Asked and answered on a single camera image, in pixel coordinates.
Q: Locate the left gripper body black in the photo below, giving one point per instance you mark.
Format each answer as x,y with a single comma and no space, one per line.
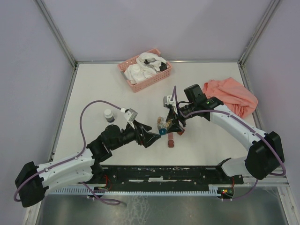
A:
138,137

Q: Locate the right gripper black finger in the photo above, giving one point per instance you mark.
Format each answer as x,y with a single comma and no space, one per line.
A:
174,128
171,116

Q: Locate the pink shirt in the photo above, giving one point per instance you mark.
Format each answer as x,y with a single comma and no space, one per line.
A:
233,94

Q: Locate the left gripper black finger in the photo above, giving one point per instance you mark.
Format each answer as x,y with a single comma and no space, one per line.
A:
148,138
140,126

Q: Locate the glass pill bottle yellow pills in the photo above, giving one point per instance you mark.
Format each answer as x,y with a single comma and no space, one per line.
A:
161,122

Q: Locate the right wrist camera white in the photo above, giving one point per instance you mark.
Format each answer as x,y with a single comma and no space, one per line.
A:
170,103

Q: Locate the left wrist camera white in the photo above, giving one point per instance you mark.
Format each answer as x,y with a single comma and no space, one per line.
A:
129,115

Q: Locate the teal pill box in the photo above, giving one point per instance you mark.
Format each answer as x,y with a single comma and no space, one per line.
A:
162,131

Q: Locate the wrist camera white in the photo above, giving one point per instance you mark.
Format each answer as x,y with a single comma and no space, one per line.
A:
129,115
170,103

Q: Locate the white cable duct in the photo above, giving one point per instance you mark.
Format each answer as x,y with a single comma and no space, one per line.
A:
81,190

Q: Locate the white bottle cap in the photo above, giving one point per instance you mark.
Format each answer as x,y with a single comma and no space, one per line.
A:
109,116

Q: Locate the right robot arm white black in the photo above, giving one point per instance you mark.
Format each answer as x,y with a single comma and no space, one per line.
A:
264,150

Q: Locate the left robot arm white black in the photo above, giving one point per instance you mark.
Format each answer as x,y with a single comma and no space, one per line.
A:
34,182

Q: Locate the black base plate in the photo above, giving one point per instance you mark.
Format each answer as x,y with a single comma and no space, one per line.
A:
136,178

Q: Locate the white cloth in basket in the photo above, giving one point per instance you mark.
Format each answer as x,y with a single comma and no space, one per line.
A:
146,66

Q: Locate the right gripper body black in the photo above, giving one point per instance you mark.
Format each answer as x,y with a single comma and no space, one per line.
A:
176,120

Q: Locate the pink plastic basket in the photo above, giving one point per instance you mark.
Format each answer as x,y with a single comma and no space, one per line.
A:
160,76

